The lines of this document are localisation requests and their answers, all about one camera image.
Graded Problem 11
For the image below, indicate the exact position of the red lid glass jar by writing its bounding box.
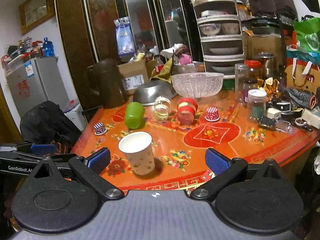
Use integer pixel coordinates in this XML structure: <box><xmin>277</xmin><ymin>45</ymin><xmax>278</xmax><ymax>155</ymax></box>
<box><xmin>244</xmin><ymin>60</ymin><xmax>263</xmax><ymax>80</ymax></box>

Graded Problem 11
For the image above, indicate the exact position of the metal canister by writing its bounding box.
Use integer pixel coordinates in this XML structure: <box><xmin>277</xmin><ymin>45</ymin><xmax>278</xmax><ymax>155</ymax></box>
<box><xmin>257</xmin><ymin>52</ymin><xmax>276</xmax><ymax>78</ymax></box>

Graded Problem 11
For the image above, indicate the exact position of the red lidded jar lying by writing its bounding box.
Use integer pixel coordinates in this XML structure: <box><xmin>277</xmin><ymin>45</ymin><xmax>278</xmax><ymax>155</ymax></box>
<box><xmin>176</xmin><ymin>97</ymin><xmax>199</xmax><ymax>125</ymax></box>

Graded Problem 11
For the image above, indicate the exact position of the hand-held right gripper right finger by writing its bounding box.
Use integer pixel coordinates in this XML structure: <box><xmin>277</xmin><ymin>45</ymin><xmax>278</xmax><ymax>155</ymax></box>
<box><xmin>189</xmin><ymin>148</ymin><xmax>286</xmax><ymax>201</ymax></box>

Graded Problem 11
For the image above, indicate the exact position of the clear cut-glass bowl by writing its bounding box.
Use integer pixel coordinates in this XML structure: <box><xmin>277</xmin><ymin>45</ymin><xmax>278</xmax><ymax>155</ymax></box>
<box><xmin>171</xmin><ymin>72</ymin><xmax>224</xmax><ymax>99</ymax></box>

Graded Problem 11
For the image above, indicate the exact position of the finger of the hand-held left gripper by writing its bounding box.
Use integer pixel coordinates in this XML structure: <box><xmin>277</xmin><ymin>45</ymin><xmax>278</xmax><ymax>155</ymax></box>
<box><xmin>29</xmin><ymin>144</ymin><xmax>59</xmax><ymax>155</ymax></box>

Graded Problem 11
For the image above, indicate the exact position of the white tiered dish rack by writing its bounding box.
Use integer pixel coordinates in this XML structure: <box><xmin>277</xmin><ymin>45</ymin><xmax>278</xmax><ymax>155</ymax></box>
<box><xmin>188</xmin><ymin>0</ymin><xmax>245</xmax><ymax>79</ymax></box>

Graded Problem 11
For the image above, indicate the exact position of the metal pot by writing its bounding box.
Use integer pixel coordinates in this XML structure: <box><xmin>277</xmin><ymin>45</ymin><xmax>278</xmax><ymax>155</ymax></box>
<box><xmin>171</xmin><ymin>61</ymin><xmax>205</xmax><ymax>75</ymax></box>

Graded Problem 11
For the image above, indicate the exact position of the white lid glass jar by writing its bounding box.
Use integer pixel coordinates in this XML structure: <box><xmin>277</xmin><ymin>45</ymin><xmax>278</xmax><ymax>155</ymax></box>
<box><xmin>247</xmin><ymin>89</ymin><xmax>267</xmax><ymax>123</ymax></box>

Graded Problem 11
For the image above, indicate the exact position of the large cardboard box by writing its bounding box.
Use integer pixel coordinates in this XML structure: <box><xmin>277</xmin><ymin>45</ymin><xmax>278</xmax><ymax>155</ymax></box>
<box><xmin>244</xmin><ymin>31</ymin><xmax>293</xmax><ymax>67</ymax></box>

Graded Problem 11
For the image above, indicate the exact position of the grey refrigerator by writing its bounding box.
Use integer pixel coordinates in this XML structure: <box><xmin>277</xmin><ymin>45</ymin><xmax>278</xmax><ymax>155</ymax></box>
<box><xmin>5</xmin><ymin>56</ymin><xmax>70</xmax><ymax>118</ymax></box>

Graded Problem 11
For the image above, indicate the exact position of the empty clear glass jar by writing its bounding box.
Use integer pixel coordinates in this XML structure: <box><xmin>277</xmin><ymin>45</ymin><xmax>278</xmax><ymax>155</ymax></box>
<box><xmin>234</xmin><ymin>64</ymin><xmax>250</xmax><ymax>103</ymax></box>

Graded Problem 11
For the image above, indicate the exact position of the dark wooden wardrobe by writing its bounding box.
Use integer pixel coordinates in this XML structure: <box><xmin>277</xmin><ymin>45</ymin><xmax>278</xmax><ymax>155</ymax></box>
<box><xmin>50</xmin><ymin>0</ymin><xmax>200</xmax><ymax>110</ymax></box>

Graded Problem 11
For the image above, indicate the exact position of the white storage box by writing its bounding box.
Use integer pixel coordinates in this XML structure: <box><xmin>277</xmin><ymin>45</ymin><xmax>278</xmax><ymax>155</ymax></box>
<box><xmin>62</xmin><ymin>103</ymin><xmax>88</xmax><ymax>132</ymax></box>

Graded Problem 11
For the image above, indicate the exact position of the small cardboard box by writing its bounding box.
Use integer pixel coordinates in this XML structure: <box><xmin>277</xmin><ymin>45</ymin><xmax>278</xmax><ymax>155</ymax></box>
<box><xmin>117</xmin><ymin>59</ymin><xmax>157</xmax><ymax>95</ymax></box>

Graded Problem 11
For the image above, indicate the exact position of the striped small paper cup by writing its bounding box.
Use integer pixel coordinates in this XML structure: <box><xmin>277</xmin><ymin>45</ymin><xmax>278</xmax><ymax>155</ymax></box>
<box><xmin>94</xmin><ymin>122</ymin><xmax>107</xmax><ymax>136</ymax></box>

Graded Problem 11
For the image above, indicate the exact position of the grey knitted cloth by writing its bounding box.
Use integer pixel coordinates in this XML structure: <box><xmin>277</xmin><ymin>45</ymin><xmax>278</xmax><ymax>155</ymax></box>
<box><xmin>285</xmin><ymin>87</ymin><xmax>318</xmax><ymax>110</ymax></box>

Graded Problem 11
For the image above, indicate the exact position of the dark lid glass jar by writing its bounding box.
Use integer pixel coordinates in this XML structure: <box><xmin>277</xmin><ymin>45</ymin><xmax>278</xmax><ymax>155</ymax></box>
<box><xmin>242</xmin><ymin>78</ymin><xmax>259</xmax><ymax>103</ymax></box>

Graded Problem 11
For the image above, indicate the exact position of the white power adapter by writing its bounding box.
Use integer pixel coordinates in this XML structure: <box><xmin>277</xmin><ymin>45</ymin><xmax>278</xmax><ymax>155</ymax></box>
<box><xmin>264</xmin><ymin>107</ymin><xmax>282</xmax><ymax>120</ymax></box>

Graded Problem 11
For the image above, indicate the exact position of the olive yellow cloth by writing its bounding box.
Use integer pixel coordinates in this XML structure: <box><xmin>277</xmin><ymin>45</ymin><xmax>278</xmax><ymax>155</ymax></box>
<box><xmin>152</xmin><ymin>57</ymin><xmax>175</xmax><ymax>83</ymax></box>

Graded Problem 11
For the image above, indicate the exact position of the brown paper gift bag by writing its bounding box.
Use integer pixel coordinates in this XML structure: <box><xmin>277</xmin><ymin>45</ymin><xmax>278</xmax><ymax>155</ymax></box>
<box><xmin>285</xmin><ymin>58</ymin><xmax>320</xmax><ymax>90</ymax></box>

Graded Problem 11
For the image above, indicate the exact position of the wooden framed wall clock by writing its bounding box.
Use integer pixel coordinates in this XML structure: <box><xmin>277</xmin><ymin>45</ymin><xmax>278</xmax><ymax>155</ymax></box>
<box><xmin>18</xmin><ymin>0</ymin><xmax>56</xmax><ymax>35</ymax></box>

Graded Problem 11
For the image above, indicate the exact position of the clear glass cup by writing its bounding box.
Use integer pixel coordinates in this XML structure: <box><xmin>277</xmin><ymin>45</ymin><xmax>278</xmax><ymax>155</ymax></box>
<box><xmin>153</xmin><ymin>96</ymin><xmax>172</xmax><ymax>121</ymax></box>

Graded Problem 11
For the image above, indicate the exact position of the red checkered small paper cup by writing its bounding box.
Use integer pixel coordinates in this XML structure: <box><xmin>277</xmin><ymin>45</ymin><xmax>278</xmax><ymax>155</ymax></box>
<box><xmin>205</xmin><ymin>107</ymin><xmax>220</xmax><ymax>122</ymax></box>

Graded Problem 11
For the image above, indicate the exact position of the blue white plastic bag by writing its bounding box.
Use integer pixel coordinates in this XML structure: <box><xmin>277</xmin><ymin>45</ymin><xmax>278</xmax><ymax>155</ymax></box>
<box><xmin>114</xmin><ymin>17</ymin><xmax>137</xmax><ymax>57</ymax></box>

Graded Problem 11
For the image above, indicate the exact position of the green plastic cup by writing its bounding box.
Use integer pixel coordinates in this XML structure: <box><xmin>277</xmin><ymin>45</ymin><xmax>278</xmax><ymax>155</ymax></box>
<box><xmin>125</xmin><ymin>102</ymin><xmax>146</xmax><ymax>130</ymax></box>

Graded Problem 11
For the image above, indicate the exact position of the metal bowl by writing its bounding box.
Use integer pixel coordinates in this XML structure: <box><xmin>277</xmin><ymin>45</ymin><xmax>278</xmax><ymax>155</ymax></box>
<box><xmin>132</xmin><ymin>81</ymin><xmax>178</xmax><ymax>106</ymax></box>

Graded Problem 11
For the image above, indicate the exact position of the brown plastic pitcher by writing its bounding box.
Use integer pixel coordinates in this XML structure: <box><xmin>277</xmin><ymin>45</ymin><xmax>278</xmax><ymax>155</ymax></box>
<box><xmin>86</xmin><ymin>58</ymin><xmax>128</xmax><ymax>109</ymax></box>

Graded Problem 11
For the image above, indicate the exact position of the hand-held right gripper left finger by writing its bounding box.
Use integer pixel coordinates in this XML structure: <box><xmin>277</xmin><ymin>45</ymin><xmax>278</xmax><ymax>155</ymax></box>
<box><xmin>32</xmin><ymin>147</ymin><xmax>125</xmax><ymax>202</ymax></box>

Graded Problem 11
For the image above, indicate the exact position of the white floral paper cup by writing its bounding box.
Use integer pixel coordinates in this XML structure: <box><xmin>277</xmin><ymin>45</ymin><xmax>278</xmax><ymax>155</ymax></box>
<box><xmin>118</xmin><ymin>131</ymin><xmax>156</xmax><ymax>176</ymax></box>

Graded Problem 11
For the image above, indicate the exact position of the green shopping bag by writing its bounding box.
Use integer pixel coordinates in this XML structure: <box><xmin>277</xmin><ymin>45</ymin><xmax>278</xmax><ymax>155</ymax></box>
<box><xmin>292</xmin><ymin>15</ymin><xmax>320</xmax><ymax>53</ymax></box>

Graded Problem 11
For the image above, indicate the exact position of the blue water bottle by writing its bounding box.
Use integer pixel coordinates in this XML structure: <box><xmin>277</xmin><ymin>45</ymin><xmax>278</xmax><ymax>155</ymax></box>
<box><xmin>42</xmin><ymin>37</ymin><xmax>55</xmax><ymax>57</ymax></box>

